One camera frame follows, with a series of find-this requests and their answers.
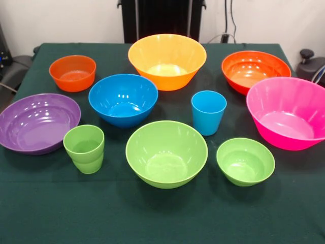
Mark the large green bowl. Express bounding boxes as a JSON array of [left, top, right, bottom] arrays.
[[125, 120, 209, 190]]

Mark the blue cup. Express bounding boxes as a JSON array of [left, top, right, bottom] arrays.
[[191, 90, 228, 136]]

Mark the stack of green cups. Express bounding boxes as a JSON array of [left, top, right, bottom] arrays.
[[62, 124, 105, 174]]

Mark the small green bowl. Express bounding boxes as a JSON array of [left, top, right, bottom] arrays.
[[216, 137, 276, 188]]

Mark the wide purple bowl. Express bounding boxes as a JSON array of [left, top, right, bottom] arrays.
[[0, 93, 82, 156]]

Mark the large yellow-orange bowl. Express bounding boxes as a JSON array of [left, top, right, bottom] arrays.
[[127, 34, 207, 92]]

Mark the blue bowl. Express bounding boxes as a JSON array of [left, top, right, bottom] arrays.
[[88, 73, 159, 129]]

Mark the wide red-orange bowl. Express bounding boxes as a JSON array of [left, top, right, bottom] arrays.
[[221, 50, 292, 96]]

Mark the small orange bowl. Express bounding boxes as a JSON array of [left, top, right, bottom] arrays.
[[49, 55, 97, 93]]

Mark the large pink bowl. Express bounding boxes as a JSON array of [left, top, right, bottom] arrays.
[[246, 77, 325, 151]]

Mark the dark green tablecloth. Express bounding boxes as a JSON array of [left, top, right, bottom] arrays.
[[0, 42, 325, 244]]

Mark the grey chair with black knob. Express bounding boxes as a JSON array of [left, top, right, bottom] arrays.
[[296, 49, 325, 84]]

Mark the black equipment box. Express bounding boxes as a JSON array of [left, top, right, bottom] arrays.
[[0, 22, 13, 71]]

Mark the white cable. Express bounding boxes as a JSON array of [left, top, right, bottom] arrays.
[[207, 33, 224, 44]]

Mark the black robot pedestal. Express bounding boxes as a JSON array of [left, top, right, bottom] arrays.
[[117, 0, 206, 44]]

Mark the black wall cable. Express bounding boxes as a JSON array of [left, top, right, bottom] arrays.
[[224, 0, 238, 44]]

